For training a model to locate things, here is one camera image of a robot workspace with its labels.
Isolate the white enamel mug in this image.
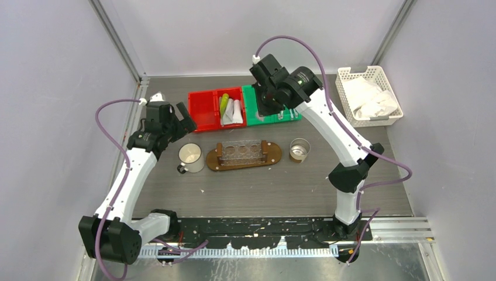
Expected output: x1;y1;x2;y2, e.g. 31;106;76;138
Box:
177;143;205;174

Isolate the white toothpaste tube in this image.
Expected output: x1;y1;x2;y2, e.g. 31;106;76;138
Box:
232;100;243;124

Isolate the grey toothpaste tube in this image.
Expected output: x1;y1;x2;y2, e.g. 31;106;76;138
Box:
221;98;233;126

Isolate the lime green toothpaste tube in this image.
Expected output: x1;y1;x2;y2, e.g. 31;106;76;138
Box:
219;93;229;118

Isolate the shiny metal cup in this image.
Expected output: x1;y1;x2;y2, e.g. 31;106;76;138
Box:
289;138;311;163

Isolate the brown oval wooden tray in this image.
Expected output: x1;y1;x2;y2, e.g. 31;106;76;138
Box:
206;140;283;172

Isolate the clear acrylic wooden rack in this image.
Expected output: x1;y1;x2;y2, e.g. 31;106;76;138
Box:
215;140;267;166

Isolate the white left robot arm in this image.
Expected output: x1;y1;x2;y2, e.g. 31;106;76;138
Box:
78;92;197;265

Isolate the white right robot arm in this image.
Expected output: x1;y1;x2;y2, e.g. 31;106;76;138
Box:
250;54;384;240

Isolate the green plastic bin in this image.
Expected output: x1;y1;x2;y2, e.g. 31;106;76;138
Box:
242;85;275;126
274;108;302;123

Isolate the red plastic bin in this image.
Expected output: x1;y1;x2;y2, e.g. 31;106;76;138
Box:
213;87;246;129
188;90;220;133

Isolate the white crumpled cloth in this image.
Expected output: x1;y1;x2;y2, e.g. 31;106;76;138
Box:
343;77;399;118

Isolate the white perforated plastic basket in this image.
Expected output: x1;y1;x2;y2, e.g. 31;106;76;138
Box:
335;66;404;128

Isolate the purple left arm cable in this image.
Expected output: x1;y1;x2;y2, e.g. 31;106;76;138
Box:
95;98;210;281

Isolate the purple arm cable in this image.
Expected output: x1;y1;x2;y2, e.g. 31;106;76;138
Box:
252;35;413;265
95;98;210;281

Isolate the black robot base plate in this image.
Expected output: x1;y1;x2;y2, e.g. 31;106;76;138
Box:
158;217;372;249

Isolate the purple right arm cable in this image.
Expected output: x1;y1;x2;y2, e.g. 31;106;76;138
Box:
252;35;413;265

